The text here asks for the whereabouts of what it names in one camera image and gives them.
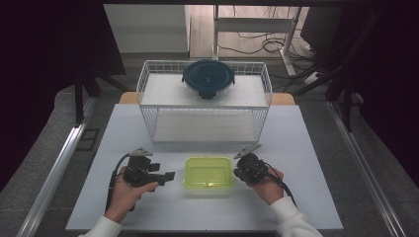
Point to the wooden board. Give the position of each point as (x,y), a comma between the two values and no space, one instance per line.
(286,98)

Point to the aluminium rail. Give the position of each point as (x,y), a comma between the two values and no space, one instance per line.
(52,177)
(365,171)

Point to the person's left hand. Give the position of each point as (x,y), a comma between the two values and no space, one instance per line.
(126,196)

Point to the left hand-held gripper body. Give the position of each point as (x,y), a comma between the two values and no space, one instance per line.
(140,169)

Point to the black metal stand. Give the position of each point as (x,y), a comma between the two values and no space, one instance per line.
(79,98)

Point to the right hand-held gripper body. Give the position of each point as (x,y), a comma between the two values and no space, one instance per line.
(251,168)

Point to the round container with blue lid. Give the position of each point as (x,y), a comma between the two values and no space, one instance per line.
(208,77)

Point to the white cabinet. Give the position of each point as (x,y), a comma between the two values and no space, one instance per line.
(148,29)

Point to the black tripod legs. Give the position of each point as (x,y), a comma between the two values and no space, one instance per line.
(336,75)

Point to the person's right hand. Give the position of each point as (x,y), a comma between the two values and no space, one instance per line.
(267,189)

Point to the white metal desk frame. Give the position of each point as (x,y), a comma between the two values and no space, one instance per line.
(253,24)

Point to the rectangular container with green lid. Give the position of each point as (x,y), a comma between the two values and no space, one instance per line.
(208,173)

